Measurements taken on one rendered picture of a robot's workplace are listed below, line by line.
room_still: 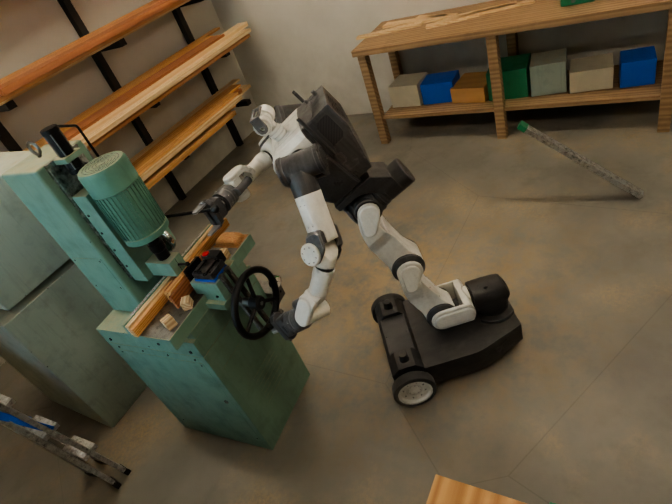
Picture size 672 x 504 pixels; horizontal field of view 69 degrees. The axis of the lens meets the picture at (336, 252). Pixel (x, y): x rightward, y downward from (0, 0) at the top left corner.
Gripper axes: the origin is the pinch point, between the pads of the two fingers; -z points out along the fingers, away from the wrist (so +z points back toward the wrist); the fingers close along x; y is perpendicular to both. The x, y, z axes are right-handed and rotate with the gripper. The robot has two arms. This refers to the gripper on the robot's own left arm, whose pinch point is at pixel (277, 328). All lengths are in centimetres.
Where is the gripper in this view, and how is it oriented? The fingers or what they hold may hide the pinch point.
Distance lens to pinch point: 192.5
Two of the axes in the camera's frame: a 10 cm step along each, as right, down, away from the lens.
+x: -6.3, -7.6, -1.6
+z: 6.1, -3.6, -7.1
